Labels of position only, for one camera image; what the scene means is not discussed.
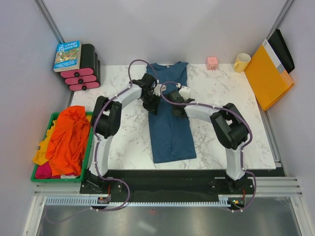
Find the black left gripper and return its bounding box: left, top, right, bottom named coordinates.
left=140, top=92, right=161, bottom=116

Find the blue t shirt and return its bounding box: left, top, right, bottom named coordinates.
left=146, top=62, right=196, bottom=164

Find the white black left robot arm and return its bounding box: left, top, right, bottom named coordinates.
left=85, top=73, right=161, bottom=193

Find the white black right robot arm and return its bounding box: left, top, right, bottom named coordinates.
left=166, top=91, right=252, bottom=194

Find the pink cube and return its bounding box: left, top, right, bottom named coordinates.
left=205, top=57, right=219, bottom=70

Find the black pink drawer unit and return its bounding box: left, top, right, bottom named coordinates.
left=60, top=44, right=100, bottom=91

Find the yellow mug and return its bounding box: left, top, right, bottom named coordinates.
left=233, top=53, right=251, bottom=73

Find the orange folder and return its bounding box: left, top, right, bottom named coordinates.
left=244, top=44, right=294, bottom=111

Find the treehouse paperback book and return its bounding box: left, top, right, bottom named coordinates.
left=53, top=41, right=82, bottom=73

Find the orange t shirt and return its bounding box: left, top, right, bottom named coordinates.
left=45, top=106, right=91, bottom=176

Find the green plastic crate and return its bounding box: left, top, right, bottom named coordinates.
left=31, top=112, right=93, bottom=182

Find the white grey document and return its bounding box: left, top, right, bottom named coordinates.
left=262, top=39, right=285, bottom=74

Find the yellow t shirt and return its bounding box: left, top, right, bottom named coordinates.
left=32, top=128, right=54, bottom=166

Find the magenta t shirt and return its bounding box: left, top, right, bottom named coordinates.
left=35, top=162, right=52, bottom=179

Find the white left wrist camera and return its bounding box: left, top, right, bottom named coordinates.
left=153, top=84, right=161, bottom=96

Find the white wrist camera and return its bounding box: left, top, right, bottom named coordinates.
left=153, top=84, right=161, bottom=96
left=176, top=83, right=190, bottom=100

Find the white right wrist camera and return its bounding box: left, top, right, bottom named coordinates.
left=176, top=83, right=190, bottom=100

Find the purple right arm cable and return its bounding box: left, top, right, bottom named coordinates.
left=159, top=81, right=254, bottom=173

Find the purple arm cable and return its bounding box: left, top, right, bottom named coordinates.
left=159, top=81, right=254, bottom=173
left=93, top=59, right=159, bottom=180

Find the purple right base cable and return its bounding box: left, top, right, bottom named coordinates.
left=227, top=171, right=258, bottom=213

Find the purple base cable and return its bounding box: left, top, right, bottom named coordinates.
left=44, top=178, right=131, bottom=224
left=227, top=171, right=258, bottom=213

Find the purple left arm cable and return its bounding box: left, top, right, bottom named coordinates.
left=93, top=59, right=159, bottom=180

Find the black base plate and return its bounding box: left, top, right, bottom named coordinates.
left=80, top=170, right=254, bottom=202

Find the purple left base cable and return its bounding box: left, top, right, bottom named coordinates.
left=44, top=178, right=131, bottom=224

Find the white slotted cable duct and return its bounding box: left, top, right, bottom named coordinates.
left=44, top=196, right=238, bottom=207

